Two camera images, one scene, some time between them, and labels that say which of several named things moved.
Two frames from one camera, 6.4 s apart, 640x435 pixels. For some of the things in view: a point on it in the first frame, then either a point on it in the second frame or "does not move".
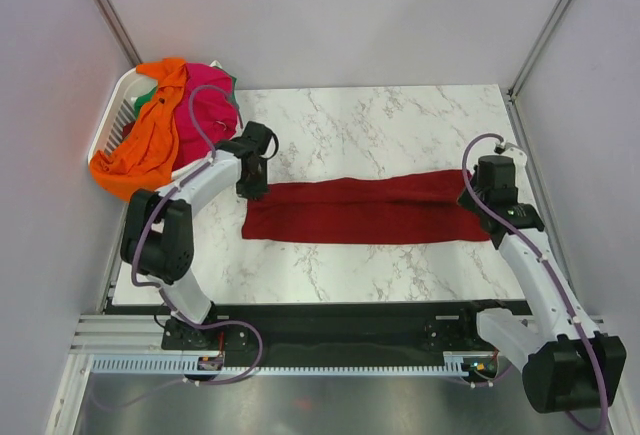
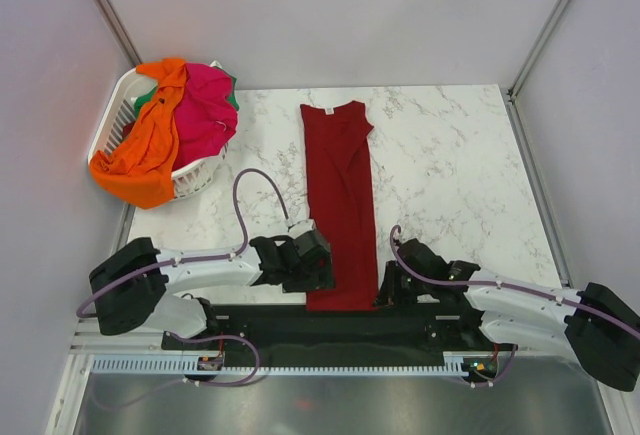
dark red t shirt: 396,208 to 339,203
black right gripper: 465,201 to 388,294
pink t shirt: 216,112 does not move
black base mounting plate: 333,334 does not move
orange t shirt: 145,158 does not move
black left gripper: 253,193 to 320,278
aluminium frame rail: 121,335 does not move
